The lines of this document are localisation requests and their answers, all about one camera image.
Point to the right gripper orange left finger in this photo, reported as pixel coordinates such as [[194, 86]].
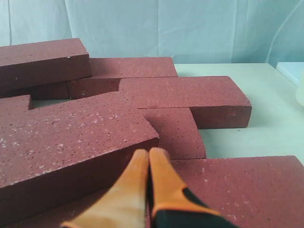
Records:
[[124, 205]]

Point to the red brick front row right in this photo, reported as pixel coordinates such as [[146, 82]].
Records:
[[253, 192]]

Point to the white backdrop cloth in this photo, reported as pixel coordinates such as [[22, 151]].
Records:
[[189, 31]]

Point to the red brick back row right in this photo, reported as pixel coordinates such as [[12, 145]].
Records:
[[106, 74]]

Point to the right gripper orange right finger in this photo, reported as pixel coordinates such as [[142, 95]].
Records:
[[174, 205]]

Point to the red brick back row left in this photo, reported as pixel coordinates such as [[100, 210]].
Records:
[[41, 92]]

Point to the red brick third row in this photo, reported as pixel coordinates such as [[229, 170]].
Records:
[[178, 132]]

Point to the red brick front row left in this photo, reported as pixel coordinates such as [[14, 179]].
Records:
[[15, 105]]

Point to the red brick second row right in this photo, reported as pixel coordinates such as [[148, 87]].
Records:
[[214, 101]]

